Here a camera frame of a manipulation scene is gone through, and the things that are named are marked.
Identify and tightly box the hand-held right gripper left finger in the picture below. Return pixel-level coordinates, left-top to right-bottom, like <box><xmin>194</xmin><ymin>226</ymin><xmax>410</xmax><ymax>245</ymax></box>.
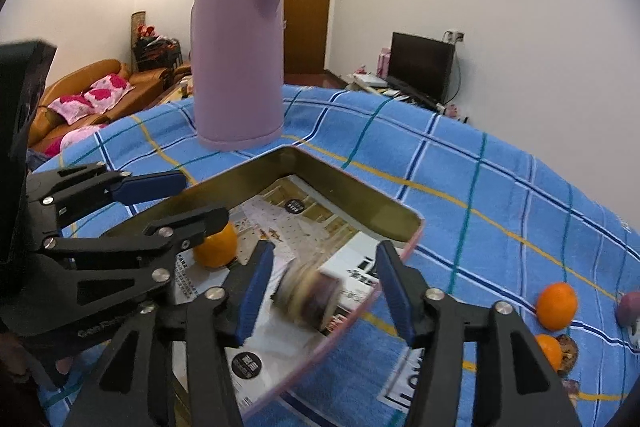
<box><xmin>62</xmin><ymin>239</ymin><xmax>276</xmax><ymax>427</ymax></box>

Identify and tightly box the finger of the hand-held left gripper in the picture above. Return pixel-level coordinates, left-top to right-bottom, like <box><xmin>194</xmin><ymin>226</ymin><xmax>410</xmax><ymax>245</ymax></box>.
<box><xmin>27</xmin><ymin>163</ymin><xmax>187</xmax><ymax>233</ymax></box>
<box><xmin>37</xmin><ymin>203</ymin><xmax>231</xmax><ymax>304</ymax></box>

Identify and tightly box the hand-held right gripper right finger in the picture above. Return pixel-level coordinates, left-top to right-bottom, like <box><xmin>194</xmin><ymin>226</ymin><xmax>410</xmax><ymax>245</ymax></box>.
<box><xmin>375</xmin><ymin>239</ymin><xmax>583</xmax><ymax>427</ymax></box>

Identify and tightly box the pink tin box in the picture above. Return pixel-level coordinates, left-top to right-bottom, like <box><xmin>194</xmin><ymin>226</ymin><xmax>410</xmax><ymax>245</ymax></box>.
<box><xmin>100</xmin><ymin>146</ymin><xmax>426</xmax><ymax>423</ymax></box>

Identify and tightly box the large orange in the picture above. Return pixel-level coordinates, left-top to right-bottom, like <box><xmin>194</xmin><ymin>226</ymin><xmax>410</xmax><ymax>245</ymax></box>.
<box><xmin>536</xmin><ymin>282</ymin><xmax>578</xmax><ymax>330</ymax></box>

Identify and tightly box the small orange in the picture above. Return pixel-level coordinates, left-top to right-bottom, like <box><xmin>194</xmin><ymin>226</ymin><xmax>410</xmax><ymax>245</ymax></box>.
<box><xmin>534</xmin><ymin>333</ymin><xmax>563</xmax><ymax>373</ymax></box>

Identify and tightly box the brown wrinkled passion fruit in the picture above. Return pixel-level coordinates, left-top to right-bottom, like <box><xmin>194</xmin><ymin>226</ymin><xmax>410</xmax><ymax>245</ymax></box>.
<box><xmin>561</xmin><ymin>378</ymin><xmax>582</xmax><ymax>405</ymax></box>
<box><xmin>555</xmin><ymin>333</ymin><xmax>580</xmax><ymax>375</ymax></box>

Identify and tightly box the round purple fruit with stem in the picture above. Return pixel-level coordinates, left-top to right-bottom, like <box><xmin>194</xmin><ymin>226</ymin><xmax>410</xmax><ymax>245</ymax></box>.
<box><xmin>615</xmin><ymin>291</ymin><xmax>640</xmax><ymax>330</ymax></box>

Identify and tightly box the pink floral pillow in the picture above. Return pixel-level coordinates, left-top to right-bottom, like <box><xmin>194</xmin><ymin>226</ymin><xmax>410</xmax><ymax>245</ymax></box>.
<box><xmin>82</xmin><ymin>74</ymin><xmax>135</xmax><ymax>115</ymax></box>
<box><xmin>47</xmin><ymin>94</ymin><xmax>96</xmax><ymax>125</ymax></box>
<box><xmin>45</xmin><ymin>124</ymin><xmax>108</xmax><ymax>158</ymax></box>

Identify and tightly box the brown leather sofa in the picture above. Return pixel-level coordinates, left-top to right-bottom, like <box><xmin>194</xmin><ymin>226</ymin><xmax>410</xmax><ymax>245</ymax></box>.
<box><xmin>27</xmin><ymin>59</ymin><xmax>173</xmax><ymax>152</ymax></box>

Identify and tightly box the printed paper leaflet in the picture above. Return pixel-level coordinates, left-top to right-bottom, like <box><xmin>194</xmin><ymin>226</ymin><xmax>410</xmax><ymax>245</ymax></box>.
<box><xmin>172</xmin><ymin>174</ymin><xmax>401</xmax><ymax>408</ymax></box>

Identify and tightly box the coffee table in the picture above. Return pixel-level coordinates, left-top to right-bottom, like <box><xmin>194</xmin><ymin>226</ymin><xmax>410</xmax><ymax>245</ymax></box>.
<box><xmin>160</xmin><ymin>74</ymin><xmax>196</xmax><ymax>105</ymax></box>

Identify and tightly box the blue plaid blanket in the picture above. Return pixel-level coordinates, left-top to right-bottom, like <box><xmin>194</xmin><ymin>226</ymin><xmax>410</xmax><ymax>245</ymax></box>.
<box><xmin>27</xmin><ymin>84</ymin><xmax>640</xmax><ymax>427</ymax></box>

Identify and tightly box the black rack with clothes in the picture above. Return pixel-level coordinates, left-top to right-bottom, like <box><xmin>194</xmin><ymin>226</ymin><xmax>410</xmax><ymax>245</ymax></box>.
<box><xmin>131</xmin><ymin>24</ymin><xmax>182</xmax><ymax>72</ymax></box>

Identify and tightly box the purple electric kettle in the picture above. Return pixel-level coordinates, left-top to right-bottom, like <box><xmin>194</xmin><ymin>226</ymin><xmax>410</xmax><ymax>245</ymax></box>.
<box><xmin>190</xmin><ymin>0</ymin><xmax>286</xmax><ymax>151</ymax></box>

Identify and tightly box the rolled bamboo mat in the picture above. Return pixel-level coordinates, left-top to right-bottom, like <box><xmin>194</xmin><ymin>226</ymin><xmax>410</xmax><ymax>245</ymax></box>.
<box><xmin>131</xmin><ymin>11</ymin><xmax>147</xmax><ymax>68</ymax></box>

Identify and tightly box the white television stand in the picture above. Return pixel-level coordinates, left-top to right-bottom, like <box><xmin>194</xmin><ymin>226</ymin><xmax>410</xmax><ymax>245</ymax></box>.
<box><xmin>345</xmin><ymin>72</ymin><xmax>468</xmax><ymax>122</ymax></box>

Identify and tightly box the brown wooden door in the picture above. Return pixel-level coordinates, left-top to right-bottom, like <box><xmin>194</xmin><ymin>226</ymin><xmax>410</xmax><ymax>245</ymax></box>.
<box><xmin>280</xmin><ymin>0</ymin><xmax>334</xmax><ymax>88</ymax></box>

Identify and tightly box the black television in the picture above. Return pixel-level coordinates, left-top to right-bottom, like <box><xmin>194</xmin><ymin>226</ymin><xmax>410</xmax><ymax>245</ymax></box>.
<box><xmin>389</xmin><ymin>32</ymin><xmax>456</xmax><ymax>105</ymax></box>

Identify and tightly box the black power cable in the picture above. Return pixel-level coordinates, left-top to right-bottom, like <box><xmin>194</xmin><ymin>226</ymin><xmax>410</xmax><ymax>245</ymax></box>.
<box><xmin>451</xmin><ymin>42</ymin><xmax>464</xmax><ymax>105</ymax></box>

